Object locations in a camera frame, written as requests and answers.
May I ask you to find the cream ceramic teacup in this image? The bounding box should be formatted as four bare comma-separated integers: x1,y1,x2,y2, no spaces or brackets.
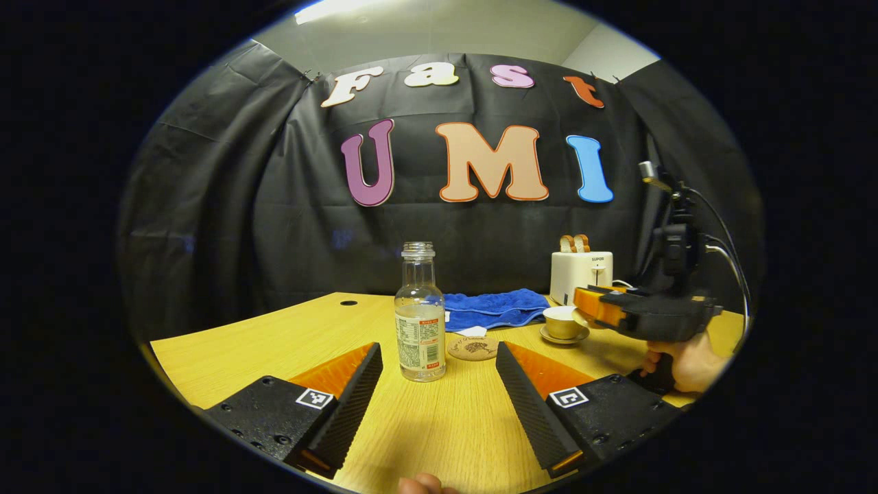
543,306,587,340

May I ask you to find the blue towel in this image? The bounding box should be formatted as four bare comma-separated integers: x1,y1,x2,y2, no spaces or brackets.
442,288,551,333

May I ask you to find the cream ceramic saucer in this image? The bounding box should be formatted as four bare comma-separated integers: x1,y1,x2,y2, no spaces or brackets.
539,324,591,345

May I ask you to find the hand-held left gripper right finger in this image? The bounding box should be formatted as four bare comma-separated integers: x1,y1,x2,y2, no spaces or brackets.
495,340,684,480

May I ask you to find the round cork coaster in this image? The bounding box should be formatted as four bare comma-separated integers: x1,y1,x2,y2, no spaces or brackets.
447,334,500,362

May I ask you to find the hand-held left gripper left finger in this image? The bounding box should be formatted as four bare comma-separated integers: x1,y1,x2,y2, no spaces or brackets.
204,342,384,480

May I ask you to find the clear plastic water bottle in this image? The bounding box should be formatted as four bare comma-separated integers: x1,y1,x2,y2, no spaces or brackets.
394,242,447,383

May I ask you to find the thin black cable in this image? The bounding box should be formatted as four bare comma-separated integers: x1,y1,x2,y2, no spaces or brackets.
705,237,750,306
686,187,753,327

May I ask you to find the white toaster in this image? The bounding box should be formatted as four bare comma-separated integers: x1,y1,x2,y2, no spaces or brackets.
549,250,615,307

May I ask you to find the black backdrop cloth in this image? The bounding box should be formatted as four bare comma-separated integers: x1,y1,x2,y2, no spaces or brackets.
117,40,766,344

